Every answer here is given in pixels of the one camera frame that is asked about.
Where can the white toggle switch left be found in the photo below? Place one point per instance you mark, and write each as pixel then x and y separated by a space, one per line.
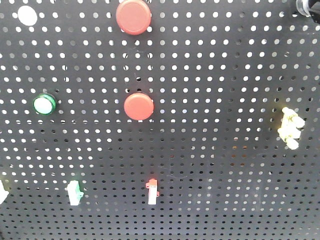
pixel 3 192

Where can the black perforated pegboard panel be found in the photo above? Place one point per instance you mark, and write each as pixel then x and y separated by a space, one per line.
pixel 219 73

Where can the white round cap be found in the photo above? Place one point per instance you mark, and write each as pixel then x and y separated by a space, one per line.
pixel 27 15

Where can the green illuminated push button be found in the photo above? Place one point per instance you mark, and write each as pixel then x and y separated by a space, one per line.
pixel 44 104

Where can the black silver knob top right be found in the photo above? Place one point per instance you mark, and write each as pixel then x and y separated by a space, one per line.
pixel 308 8

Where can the white red toggle switch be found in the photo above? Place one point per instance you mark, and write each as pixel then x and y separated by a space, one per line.
pixel 152 186

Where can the red push button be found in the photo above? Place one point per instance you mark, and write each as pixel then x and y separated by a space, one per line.
pixel 138 106
pixel 133 16

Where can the white green toggle switch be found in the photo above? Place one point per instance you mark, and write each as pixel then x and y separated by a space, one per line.
pixel 74 193

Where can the lower red push button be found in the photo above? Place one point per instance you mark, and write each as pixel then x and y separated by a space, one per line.
pixel 138 106

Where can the upper red push button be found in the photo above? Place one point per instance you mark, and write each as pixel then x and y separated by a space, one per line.
pixel 133 16

